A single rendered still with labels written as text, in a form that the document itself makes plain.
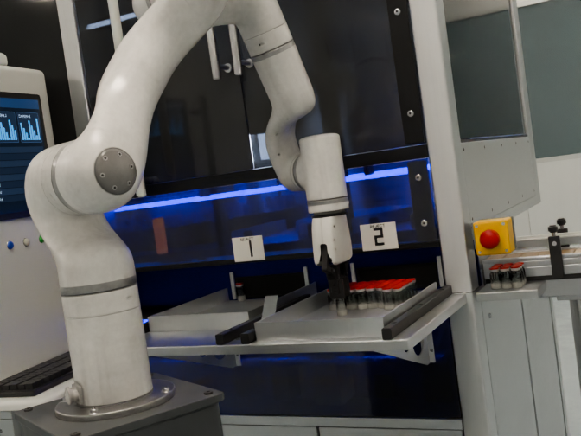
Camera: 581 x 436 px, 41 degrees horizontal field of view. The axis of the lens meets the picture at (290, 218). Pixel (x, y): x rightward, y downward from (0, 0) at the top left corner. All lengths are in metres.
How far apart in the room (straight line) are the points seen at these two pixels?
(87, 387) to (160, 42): 0.57
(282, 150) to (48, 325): 0.80
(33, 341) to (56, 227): 0.77
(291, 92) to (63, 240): 0.53
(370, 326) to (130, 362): 0.42
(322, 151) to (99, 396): 0.65
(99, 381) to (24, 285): 0.79
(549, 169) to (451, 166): 4.63
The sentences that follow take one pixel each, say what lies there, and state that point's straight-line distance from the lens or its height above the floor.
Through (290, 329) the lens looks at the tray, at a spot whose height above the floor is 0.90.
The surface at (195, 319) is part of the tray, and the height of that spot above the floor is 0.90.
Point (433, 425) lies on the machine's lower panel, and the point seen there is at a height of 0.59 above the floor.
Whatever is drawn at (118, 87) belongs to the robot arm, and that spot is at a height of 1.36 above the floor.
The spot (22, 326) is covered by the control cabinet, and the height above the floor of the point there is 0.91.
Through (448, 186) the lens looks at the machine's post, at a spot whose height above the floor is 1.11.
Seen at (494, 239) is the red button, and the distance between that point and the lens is 1.67.
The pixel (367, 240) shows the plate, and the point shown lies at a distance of 1.78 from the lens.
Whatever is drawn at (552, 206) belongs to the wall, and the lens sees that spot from 6.34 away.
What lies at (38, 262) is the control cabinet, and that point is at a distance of 2.07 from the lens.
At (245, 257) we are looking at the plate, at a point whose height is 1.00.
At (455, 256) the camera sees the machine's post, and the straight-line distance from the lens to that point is 1.73.
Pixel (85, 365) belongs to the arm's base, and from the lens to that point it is 1.27.
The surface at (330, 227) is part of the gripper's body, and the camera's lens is 1.57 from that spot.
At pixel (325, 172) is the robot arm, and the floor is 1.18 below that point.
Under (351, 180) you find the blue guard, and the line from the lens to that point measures 1.79.
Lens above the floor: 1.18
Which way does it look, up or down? 3 degrees down
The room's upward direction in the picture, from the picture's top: 8 degrees counter-clockwise
